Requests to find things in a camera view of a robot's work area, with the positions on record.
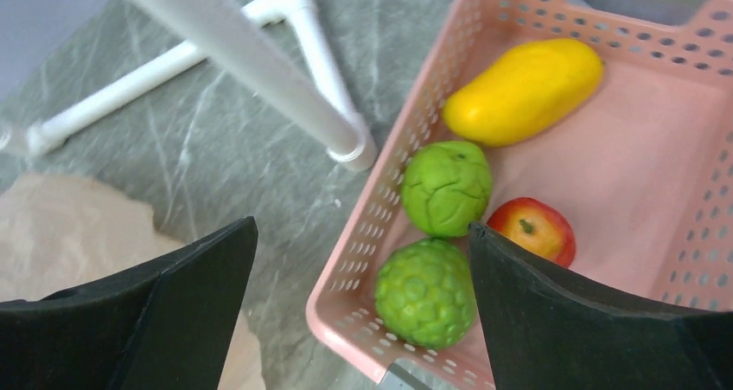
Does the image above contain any pink plastic basket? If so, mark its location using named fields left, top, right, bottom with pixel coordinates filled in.
left=306, top=0, right=732, bottom=389

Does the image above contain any yellow fake mango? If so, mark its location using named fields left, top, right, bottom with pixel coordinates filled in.
left=442, top=38, right=604, bottom=147

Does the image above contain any red yellow fake apple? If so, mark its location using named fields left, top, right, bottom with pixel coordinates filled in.
left=487, top=197, right=577, bottom=268

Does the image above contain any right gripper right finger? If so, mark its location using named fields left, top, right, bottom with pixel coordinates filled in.
left=468, top=222, right=732, bottom=389

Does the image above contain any orange banana-print plastic bag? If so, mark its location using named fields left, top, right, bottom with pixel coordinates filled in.
left=1, top=174, right=265, bottom=389

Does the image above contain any green fake fruit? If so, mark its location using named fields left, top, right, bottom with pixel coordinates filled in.
left=400, top=141, right=493, bottom=238

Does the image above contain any white PVC pipe frame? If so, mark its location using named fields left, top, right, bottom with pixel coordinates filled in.
left=1, top=0, right=378, bottom=171

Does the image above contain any green bumpy custard apple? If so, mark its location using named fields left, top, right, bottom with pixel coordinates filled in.
left=373, top=238, right=477, bottom=349

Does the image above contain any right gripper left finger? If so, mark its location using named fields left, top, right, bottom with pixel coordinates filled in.
left=1, top=217, right=258, bottom=389

